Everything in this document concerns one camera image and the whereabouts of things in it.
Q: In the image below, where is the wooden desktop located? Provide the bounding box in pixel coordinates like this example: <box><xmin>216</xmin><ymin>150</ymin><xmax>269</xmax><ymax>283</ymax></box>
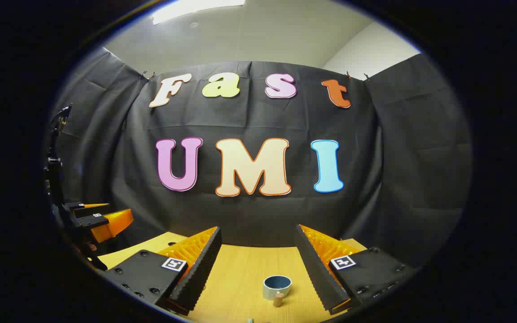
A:
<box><xmin>97</xmin><ymin>231</ymin><xmax>369</xmax><ymax>323</ymax></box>

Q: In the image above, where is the black stand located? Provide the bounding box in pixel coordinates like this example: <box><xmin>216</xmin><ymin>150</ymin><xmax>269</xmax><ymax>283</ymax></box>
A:
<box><xmin>44</xmin><ymin>103</ymin><xmax>73</xmax><ymax>211</ymax></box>

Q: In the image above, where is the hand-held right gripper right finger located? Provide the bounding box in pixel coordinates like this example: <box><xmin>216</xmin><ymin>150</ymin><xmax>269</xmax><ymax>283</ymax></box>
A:
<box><xmin>294</xmin><ymin>224</ymin><xmax>421</xmax><ymax>314</ymax></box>

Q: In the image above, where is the ceiling light panel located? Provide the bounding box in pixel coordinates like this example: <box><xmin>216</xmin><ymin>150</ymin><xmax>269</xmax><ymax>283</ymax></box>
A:
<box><xmin>151</xmin><ymin>0</ymin><xmax>245</xmax><ymax>26</ymax></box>

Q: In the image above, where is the pale blue cup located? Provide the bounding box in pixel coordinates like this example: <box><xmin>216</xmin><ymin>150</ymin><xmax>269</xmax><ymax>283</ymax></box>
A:
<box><xmin>263</xmin><ymin>275</ymin><xmax>293</xmax><ymax>308</ymax></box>

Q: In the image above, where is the black backdrop cloth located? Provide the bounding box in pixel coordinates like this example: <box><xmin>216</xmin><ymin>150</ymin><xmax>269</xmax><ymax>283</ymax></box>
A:
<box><xmin>50</xmin><ymin>47</ymin><xmax>472</xmax><ymax>270</ymax></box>

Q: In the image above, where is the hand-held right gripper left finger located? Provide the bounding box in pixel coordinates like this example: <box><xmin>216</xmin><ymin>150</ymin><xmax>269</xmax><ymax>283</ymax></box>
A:
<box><xmin>106</xmin><ymin>226</ymin><xmax>223</xmax><ymax>316</ymax></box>

